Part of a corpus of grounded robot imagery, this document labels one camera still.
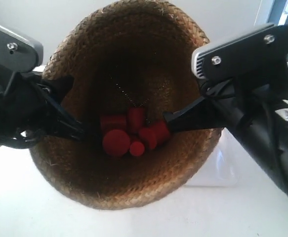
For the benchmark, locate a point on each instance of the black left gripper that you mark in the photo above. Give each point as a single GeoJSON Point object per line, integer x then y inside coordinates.
{"type": "Point", "coordinates": [22, 107]}

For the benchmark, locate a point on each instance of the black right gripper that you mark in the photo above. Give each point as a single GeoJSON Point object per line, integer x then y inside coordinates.
{"type": "Point", "coordinates": [223, 104]}

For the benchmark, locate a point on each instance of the brown woven wicker basket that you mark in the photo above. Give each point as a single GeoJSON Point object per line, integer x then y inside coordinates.
{"type": "Point", "coordinates": [131, 52]}

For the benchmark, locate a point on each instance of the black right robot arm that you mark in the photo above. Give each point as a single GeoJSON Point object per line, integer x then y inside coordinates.
{"type": "Point", "coordinates": [268, 146]}

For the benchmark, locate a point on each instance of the white rectangular plastic tray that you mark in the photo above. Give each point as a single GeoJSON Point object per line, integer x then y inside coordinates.
{"type": "Point", "coordinates": [219, 169]}

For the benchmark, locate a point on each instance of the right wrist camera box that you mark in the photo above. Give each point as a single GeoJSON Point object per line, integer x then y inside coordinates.
{"type": "Point", "coordinates": [240, 54]}

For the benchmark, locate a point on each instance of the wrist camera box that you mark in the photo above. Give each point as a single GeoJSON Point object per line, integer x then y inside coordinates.
{"type": "Point", "coordinates": [240, 54]}
{"type": "Point", "coordinates": [19, 52]}

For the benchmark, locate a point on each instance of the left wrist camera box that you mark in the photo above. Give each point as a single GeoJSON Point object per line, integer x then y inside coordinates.
{"type": "Point", "coordinates": [19, 52]}

